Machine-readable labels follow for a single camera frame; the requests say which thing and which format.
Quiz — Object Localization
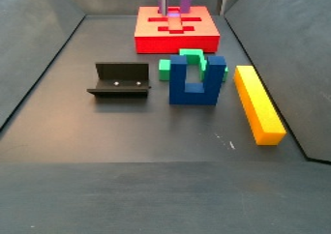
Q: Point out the blue U-shaped block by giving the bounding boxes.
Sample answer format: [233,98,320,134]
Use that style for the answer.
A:
[170,55,228,105]

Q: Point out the red slotted board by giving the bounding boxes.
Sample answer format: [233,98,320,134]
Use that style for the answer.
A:
[135,6,221,54]

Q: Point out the purple block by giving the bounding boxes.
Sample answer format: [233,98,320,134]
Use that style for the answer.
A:
[158,0,193,18]

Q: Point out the green zigzag block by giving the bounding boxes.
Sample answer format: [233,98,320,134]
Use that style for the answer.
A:
[158,48,230,83]

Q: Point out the yellow long bar block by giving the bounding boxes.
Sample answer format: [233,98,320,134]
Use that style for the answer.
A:
[234,66,286,146]

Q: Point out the black angle bracket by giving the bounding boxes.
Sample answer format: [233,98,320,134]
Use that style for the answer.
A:
[87,62,150,97]

